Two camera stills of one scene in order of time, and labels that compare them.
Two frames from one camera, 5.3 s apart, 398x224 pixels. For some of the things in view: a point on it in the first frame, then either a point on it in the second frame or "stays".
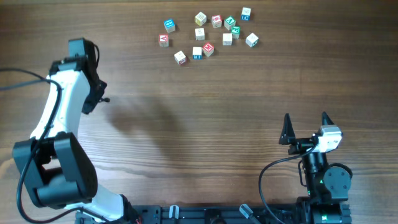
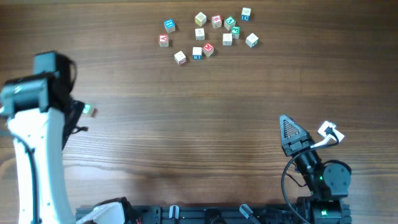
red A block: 163,40 stays
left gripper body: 94,94 to 72,116
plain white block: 227,39 stays
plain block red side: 180,57 stays
